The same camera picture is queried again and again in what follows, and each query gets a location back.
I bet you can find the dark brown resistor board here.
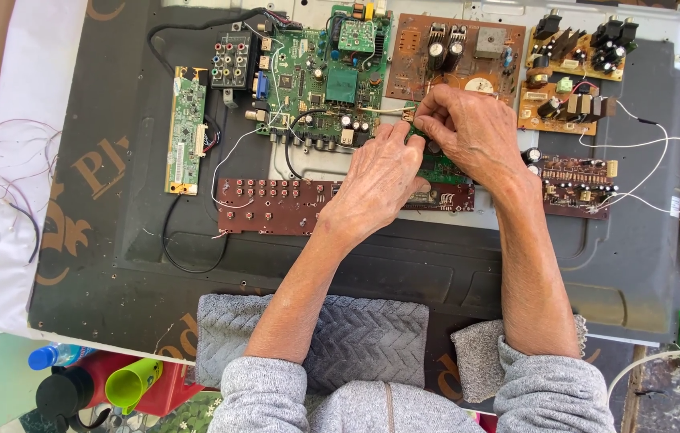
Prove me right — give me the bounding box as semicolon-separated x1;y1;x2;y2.
522;147;621;221

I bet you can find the long brown button board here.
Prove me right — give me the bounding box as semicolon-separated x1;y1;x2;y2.
216;177;477;237

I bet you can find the lime green plastic cup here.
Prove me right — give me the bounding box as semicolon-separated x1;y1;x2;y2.
104;358;164;416

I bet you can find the small green circuit board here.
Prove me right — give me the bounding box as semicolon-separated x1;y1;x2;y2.
403;107;474;185

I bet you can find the black AV jack block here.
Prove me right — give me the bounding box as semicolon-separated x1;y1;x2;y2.
210;31;260;92

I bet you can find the small gray towel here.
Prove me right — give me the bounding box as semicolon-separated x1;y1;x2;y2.
450;314;589;404

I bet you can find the thick black cable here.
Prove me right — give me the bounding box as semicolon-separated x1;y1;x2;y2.
147;7;270;79

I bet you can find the white cord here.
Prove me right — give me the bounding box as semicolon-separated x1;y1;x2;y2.
607;349;680;411

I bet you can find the large green main circuit board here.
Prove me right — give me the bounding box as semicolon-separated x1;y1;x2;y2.
244;5;395;152

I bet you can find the black mat with gold print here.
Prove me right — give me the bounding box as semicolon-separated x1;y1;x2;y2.
27;0;637;417

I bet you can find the large gray towel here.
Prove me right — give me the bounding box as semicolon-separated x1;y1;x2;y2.
195;293;431;395

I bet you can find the black flask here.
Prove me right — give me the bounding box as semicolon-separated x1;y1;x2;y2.
35;365;113;433

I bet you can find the brown power supply board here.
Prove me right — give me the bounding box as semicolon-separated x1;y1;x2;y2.
385;13;526;107

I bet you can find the white sheet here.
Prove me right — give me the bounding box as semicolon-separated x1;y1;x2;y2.
0;0;89;339

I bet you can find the gray knit sweater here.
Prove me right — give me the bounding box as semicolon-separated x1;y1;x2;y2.
208;334;617;433

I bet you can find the person's left hand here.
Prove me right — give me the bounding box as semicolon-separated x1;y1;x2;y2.
315;122;432;243

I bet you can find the black looped cable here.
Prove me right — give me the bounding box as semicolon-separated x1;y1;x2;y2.
161;194;230;275

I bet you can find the thin white wire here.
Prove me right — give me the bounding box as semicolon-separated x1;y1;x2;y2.
210;24;293;210

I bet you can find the person's right hand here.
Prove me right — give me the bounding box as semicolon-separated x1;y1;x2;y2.
413;84;535;194

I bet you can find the tan board with black jacks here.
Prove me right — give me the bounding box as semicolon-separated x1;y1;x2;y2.
524;8;641;83

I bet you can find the silver metal chassis plate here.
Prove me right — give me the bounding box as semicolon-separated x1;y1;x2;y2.
162;0;680;231

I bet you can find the blue cap water bottle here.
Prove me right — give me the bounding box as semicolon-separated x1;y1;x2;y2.
28;342;98;371

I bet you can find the beige cable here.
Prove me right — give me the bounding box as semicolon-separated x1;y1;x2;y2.
357;105;417;116

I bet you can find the bundle of thin red wires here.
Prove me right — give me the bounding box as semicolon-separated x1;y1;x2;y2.
0;118;63;264

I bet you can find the narrow green circuit board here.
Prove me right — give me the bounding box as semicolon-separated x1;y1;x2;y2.
164;66;209;197

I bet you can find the long white wire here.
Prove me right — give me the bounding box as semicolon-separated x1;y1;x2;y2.
577;99;680;215

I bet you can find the short black wire loop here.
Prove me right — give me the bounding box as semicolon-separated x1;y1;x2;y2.
284;109;330;182

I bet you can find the red plastic container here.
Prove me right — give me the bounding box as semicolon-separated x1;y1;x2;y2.
74;351;206;417

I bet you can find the dark gray television back cover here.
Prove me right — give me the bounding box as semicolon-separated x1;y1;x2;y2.
114;0;680;345

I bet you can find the tan board with heat sinks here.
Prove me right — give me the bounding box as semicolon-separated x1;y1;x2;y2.
517;81;618;137

